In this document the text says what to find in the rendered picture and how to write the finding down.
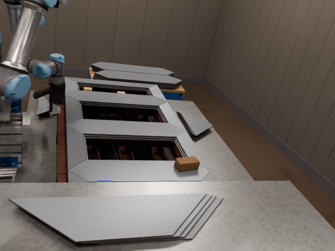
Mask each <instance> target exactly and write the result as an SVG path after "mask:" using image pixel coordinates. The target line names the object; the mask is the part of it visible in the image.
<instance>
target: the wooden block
mask: <svg viewBox="0 0 335 251"><path fill-rule="evenodd" d="M199 165H200V161H199V160H198V159H197V158H196V157H195V156H191V157H181V158H176V159H175V163H174V167H175V168H176V169H177V170H178V172H183V171H191V170H198V168H199Z"/></svg>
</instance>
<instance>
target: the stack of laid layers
mask: <svg viewBox="0 0 335 251"><path fill-rule="evenodd" d="M77 85H78V90H79V87H90V88H103V89H116V90H129V91H142V92H147V93H148V95H149V96H153V95H152V93H151V91H150V89H149V88H141V87H128V86H116V85H104V84H92V83H79V82H77ZM79 103H80V111H81V119H83V114H82V106H96V107H112V108H128V109H144V110H157V111H158V113H159V115H160V117H161V119H162V120H163V122H164V123H168V121H167V120H166V118H165V116H164V114H163V113H162V111H161V109H160V107H159V106H150V105H135V104H119V103H105V102H89V101H79ZM83 136H84V145H85V153H86V160H88V153H87V145H86V139H104V140H136V141H169V142H174V143H175V145H176V147H177V148H178V150H179V152H180V154H181V156H182V157H187V155H186V153H185V151H184V149H183V148H182V146H181V145H180V143H179V141H178V139H177V137H173V136H144V135H116V134H87V133H84V134H83ZM67 176H68V174H67Z"/></svg>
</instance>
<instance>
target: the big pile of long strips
mask: <svg viewBox="0 0 335 251"><path fill-rule="evenodd" d="M91 68H92V70H93V71H94V72H95V73H94V77H93V79H96V80H107V81H119V82H131V83H142V84H154V85H157V86H158V87H159V89H167V90H173V89H175V88H178V87H180V85H181V83H182V80H180V79H177V78H175V73H174V72H171V71H169V70H166V69H163V68H156V67H146V66H136V65H126V64H117V63H107V62H98V63H94V64H91Z"/></svg>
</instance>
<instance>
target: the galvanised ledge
mask: <svg viewBox="0 0 335 251"><path fill-rule="evenodd" d="M34 92H36V91H30V96H29V102H28V108H27V112H29V116H30V141H29V142H28V148H27V154H26V158H22V166H19V167H17V170H16V175H15V181H14V182H15V183H56V177H57V145H56V134H57V114H53V115H52V117H50V115H49V111H48V112H45V113H43V114H40V115H37V108H38V101H39V98H38V99H34V97H33V93H34ZM43 98H46V99H48V100H49V94H48V95H45V96H43Z"/></svg>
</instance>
